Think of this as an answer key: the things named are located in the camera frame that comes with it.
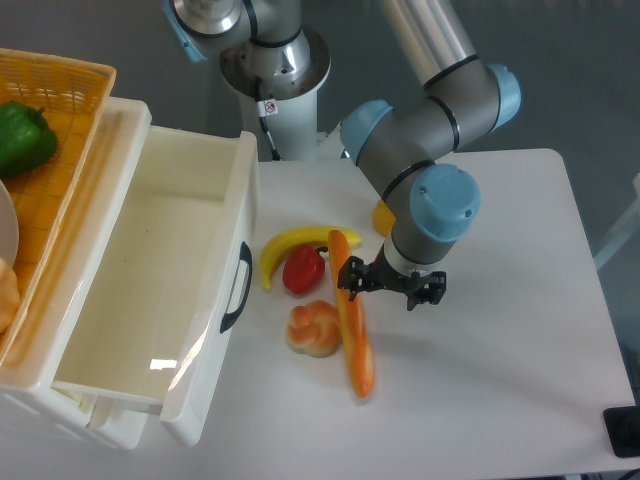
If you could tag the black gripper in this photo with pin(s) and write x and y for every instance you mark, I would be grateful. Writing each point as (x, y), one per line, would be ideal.
(355, 276)

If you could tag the long orange baguette bread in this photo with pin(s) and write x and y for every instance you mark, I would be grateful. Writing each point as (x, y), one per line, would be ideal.
(356, 345)

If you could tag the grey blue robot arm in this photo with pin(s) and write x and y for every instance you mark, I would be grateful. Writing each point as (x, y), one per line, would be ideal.
(401, 155)

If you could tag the round knotted bread roll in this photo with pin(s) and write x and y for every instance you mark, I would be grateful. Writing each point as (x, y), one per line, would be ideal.
(314, 329)

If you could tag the light brown croissant bread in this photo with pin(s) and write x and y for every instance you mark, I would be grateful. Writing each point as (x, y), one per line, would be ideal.
(9, 295)

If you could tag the small orange fruit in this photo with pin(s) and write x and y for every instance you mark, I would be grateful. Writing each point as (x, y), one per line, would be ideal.
(383, 219)

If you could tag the red plastic bell pepper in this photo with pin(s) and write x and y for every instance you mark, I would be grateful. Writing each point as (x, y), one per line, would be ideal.
(304, 268)

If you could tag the yellow plastic banana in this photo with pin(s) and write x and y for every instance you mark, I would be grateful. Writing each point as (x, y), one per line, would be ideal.
(279, 247)

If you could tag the white plastic drawer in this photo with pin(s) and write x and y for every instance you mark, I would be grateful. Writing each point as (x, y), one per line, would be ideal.
(151, 338)

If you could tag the white furniture at right edge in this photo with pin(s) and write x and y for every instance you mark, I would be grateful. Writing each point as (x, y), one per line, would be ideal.
(623, 229)

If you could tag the black device at table edge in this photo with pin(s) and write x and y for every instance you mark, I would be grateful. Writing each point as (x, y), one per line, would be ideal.
(622, 425)

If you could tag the white plastic drawer cabinet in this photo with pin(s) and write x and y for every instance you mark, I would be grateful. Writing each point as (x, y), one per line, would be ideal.
(30, 400)

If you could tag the orange woven basket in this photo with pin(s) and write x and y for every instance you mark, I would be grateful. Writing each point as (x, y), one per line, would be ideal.
(73, 95)

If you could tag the white plate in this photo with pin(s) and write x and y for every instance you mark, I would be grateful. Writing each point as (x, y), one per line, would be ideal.
(9, 227)

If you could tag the green plastic bell pepper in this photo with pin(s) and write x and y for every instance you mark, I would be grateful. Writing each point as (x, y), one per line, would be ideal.
(27, 141)

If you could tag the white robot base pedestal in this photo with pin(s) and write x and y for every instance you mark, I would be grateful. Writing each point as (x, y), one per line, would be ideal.
(277, 89)

